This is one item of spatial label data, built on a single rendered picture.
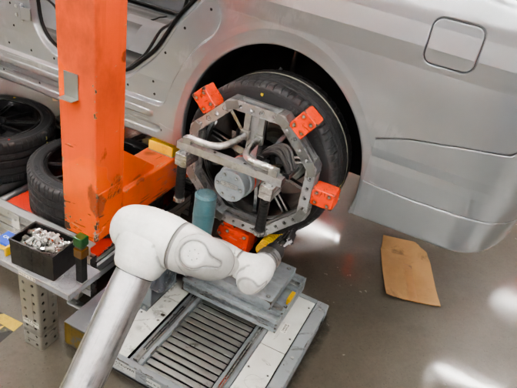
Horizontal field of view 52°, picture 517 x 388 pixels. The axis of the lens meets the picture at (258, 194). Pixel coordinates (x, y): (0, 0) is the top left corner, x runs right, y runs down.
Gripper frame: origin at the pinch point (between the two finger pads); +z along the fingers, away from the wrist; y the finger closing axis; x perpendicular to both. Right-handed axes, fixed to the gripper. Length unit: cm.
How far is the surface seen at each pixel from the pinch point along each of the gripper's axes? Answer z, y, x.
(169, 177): 8, -48, 43
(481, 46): 11, 91, 29
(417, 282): 88, -6, -83
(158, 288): -25, -58, 6
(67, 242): -50, -56, 44
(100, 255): -23, -81, 29
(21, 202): -14, -121, 69
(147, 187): -9, -46, 45
